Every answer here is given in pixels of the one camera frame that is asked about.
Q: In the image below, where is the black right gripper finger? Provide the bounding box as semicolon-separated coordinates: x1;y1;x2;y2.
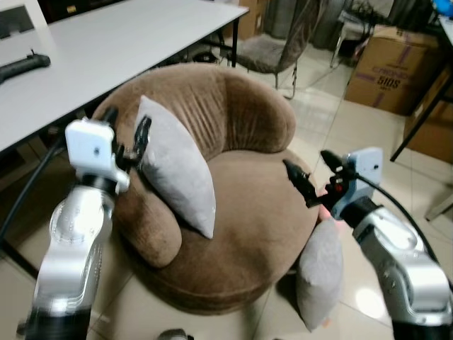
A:
320;149;348;176
282;159;319;208

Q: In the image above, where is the grey square pillow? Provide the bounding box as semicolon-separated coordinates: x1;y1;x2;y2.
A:
134;95;217;240
295;217;346;333

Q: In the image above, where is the round brown fabric sofa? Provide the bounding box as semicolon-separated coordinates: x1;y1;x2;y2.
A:
96;62;333;316

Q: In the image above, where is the large white table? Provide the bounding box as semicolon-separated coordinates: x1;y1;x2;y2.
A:
0;0;250;155

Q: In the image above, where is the plain brown cardboard box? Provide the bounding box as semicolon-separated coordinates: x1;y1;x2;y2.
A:
403;67;453;165

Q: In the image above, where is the black legged side table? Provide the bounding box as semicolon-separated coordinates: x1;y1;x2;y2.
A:
391;14;453;222

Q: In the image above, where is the black handheld device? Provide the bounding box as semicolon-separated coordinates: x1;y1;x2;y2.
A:
0;52;52;85

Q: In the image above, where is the cardboard box with purple print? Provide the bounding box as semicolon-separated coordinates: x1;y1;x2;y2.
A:
345;25;448;117

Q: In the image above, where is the white chair backrest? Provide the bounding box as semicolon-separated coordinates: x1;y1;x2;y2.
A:
0;0;48;40

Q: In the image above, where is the metal chair with grey cushion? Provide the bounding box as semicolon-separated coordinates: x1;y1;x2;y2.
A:
234;0;328;100

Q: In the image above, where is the blue plastic object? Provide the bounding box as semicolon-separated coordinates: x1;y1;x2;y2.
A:
432;0;453;17

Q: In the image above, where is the small brown cardboard box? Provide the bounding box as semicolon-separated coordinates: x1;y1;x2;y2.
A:
237;0;269;40

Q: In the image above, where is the grey robot foot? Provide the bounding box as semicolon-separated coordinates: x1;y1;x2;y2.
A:
157;328;190;340

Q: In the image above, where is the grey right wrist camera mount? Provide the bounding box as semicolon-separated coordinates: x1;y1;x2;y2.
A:
331;147;384;217

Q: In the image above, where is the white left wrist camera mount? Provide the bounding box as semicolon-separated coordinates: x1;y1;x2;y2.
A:
65;119;132;194

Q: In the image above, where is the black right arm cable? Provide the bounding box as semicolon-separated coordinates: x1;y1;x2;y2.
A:
345;169;453;291

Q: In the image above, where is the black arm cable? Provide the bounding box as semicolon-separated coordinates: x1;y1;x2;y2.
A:
0;135;69;242
345;169;453;291

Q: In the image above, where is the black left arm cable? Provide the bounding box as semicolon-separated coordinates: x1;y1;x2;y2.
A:
0;135;69;242

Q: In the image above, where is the metal frame stool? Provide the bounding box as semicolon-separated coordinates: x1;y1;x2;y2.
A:
331;6;387;69

